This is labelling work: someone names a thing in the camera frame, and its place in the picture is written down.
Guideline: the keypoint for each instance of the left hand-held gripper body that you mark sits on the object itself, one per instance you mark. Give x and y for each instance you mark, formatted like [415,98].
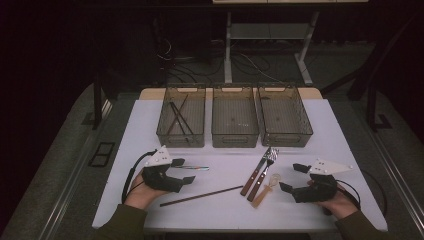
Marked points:
[161,181]

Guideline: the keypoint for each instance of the black chopstick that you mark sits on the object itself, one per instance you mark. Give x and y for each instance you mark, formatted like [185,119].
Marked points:
[178,118]
[182,120]

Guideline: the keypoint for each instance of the metal floor rail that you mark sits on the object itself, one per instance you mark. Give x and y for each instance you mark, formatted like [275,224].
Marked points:
[65,190]
[401,186]

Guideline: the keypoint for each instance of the person's right hand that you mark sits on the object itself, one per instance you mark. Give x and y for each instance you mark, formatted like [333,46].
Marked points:
[340,206]

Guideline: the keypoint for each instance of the clear smoky plastic bin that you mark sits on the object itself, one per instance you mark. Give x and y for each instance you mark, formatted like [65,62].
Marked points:
[196,100]
[283,113]
[235,113]

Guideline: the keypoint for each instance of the black metal stand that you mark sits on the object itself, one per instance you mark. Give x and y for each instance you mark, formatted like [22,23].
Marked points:
[97,106]
[371,110]

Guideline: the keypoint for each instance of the white table board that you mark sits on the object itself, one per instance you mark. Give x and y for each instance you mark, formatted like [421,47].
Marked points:
[226,216]

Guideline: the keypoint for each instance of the person's left hand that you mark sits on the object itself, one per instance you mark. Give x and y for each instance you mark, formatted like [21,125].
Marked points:
[140,196]

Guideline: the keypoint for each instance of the white metal desk frame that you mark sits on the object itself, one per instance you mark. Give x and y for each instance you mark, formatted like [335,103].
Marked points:
[227,60]

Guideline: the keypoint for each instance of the amber plastic spoon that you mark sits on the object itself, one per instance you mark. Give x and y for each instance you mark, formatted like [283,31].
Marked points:
[263,195]

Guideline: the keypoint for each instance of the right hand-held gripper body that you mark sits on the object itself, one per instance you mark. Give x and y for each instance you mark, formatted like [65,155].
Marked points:
[318,191]

